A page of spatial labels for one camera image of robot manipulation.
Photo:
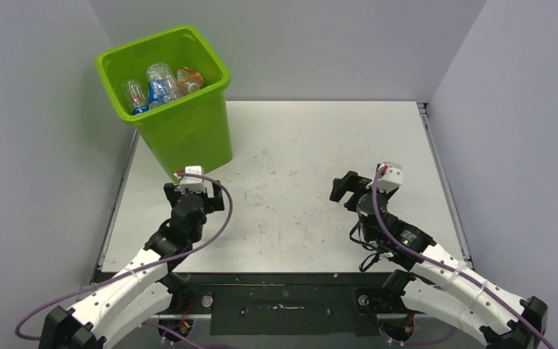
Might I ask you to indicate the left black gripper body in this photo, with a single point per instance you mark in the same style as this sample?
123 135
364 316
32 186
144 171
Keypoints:
211 204

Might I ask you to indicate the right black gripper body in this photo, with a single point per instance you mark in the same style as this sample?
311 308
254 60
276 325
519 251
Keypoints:
362 186

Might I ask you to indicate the green plastic bin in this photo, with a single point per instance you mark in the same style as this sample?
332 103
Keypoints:
192 130

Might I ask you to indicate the Pepsi bottle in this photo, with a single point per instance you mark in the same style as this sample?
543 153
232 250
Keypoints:
158 94

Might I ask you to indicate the orange label bottle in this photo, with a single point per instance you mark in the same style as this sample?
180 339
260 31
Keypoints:
189 80

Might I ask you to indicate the blue label clear bottle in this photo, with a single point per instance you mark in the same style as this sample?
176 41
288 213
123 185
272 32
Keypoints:
135 97

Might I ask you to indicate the clear white-cap bottle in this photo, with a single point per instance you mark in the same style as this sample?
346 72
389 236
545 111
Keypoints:
162 71

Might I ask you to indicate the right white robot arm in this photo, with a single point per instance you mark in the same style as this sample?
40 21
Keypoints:
430 280

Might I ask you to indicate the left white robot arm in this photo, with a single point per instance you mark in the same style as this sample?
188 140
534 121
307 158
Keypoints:
147 285

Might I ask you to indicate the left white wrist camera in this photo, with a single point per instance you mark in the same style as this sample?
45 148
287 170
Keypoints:
191 179

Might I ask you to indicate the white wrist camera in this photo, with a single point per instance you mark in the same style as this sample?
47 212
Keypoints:
391 177
191 179

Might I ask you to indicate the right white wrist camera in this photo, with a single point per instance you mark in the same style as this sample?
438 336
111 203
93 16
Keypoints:
391 177

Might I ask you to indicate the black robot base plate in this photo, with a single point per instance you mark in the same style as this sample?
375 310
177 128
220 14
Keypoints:
286 303

